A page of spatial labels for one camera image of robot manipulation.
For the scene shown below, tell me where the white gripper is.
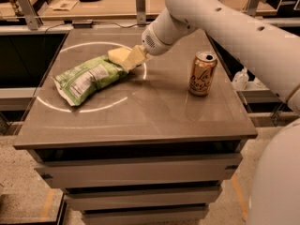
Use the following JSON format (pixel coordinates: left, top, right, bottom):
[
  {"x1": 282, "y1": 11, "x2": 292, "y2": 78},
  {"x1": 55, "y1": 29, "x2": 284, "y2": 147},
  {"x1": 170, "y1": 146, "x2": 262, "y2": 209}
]
[{"x1": 122, "y1": 24, "x2": 171, "y2": 72}]

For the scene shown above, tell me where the yellow sponge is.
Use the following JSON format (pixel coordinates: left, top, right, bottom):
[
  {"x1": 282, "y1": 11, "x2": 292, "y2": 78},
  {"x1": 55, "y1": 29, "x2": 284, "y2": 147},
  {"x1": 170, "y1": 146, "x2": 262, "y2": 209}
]
[{"x1": 108, "y1": 47, "x2": 130, "y2": 65}]

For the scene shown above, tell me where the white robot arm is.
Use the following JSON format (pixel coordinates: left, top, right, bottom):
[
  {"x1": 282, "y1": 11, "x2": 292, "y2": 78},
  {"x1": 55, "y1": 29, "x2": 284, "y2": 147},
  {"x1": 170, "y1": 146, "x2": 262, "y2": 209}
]
[{"x1": 142, "y1": 0, "x2": 300, "y2": 225}]

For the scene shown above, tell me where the green jalapeno chip bag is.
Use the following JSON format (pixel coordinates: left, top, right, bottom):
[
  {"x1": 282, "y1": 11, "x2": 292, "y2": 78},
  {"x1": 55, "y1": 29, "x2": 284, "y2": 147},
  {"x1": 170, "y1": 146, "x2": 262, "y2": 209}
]
[{"x1": 52, "y1": 55, "x2": 128, "y2": 107}]

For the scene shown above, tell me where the orange La Croix can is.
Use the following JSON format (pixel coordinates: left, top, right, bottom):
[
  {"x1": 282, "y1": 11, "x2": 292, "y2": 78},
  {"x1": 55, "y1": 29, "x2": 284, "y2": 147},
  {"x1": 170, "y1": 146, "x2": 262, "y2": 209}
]
[{"x1": 188, "y1": 51, "x2": 218, "y2": 96}]

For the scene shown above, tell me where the paper sheet on desk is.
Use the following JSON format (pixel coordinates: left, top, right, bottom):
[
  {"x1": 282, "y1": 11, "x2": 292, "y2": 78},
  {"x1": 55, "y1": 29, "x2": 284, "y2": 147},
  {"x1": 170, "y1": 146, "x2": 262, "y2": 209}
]
[{"x1": 52, "y1": 0, "x2": 77, "y2": 11}]

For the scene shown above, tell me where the clear sanitizer bottle left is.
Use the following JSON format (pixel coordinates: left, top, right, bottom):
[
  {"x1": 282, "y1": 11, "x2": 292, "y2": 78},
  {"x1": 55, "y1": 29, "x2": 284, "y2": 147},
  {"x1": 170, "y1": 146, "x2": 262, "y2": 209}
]
[{"x1": 232, "y1": 67, "x2": 249, "y2": 91}]

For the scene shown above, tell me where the clear sanitizer bottle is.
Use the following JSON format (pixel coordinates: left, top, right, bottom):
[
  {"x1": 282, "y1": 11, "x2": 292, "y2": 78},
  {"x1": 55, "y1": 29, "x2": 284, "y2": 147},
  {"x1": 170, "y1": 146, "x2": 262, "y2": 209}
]
[
  {"x1": 232, "y1": 67, "x2": 249, "y2": 91},
  {"x1": 253, "y1": 78, "x2": 265, "y2": 89}
]

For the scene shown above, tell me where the grey drawer cabinet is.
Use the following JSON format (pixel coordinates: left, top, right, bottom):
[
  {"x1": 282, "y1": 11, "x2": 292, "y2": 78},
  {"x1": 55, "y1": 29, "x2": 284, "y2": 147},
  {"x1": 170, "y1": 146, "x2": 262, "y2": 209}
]
[{"x1": 28, "y1": 141, "x2": 248, "y2": 225}]

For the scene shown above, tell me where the clear sanitizer bottle right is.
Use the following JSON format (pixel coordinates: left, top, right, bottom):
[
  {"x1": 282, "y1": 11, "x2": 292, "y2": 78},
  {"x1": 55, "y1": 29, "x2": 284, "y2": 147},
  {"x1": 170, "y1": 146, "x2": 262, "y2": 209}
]
[{"x1": 253, "y1": 78, "x2": 265, "y2": 89}]

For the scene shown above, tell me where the metal bracket left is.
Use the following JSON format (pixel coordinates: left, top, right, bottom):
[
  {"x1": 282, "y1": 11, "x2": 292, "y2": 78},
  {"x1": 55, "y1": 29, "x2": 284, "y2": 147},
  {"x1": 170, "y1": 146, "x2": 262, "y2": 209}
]
[{"x1": 17, "y1": 0, "x2": 42, "y2": 31}]

